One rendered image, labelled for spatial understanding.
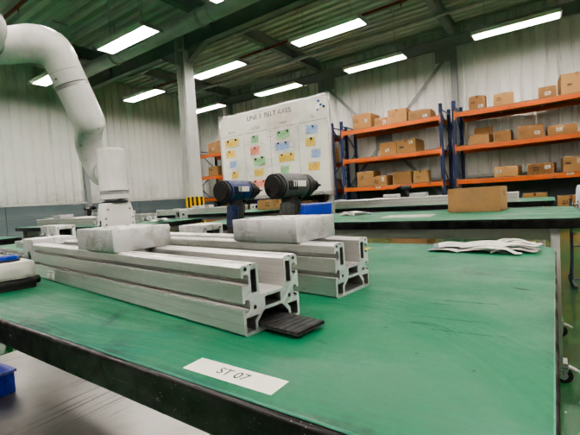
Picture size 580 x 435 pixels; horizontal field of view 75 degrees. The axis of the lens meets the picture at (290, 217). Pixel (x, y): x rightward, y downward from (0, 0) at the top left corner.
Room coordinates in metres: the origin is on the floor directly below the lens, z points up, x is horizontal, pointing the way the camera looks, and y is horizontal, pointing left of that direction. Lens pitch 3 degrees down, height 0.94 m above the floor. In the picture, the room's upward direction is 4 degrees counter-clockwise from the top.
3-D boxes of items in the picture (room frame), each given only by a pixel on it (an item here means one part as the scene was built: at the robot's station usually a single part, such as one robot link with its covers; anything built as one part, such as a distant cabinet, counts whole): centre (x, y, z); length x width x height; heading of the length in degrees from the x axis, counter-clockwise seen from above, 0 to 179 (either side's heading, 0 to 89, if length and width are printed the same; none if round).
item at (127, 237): (0.74, 0.33, 0.87); 0.16 x 0.11 x 0.07; 49
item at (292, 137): (4.25, 0.14, 0.97); 1.50 x 0.50 x 1.95; 55
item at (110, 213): (1.18, 0.54, 0.92); 0.10 x 0.07 x 0.11; 139
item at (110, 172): (1.18, 0.54, 1.06); 0.09 x 0.08 x 0.13; 47
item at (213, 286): (0.74, 0.33, 0.82); 0.80 x 0.10 x 0.09; 49
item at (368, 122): (10.56, -2.99, 1.58); 2.83 x 0.98 x 3.15; 55
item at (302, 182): (0.95, -0.02, 0.89); 0.20 x 0.08 x 0.22; 142
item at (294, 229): (0.72, 0.01, 0.87); 0.16 x 0.11 x 0.07; 49
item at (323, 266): (0.88, 0.20, 0.82); 0.80 x 0.10 x 0.09; 49
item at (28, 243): (1.03, 0.67, 0.83); 0.12 x 0.09 x 0.10; 139
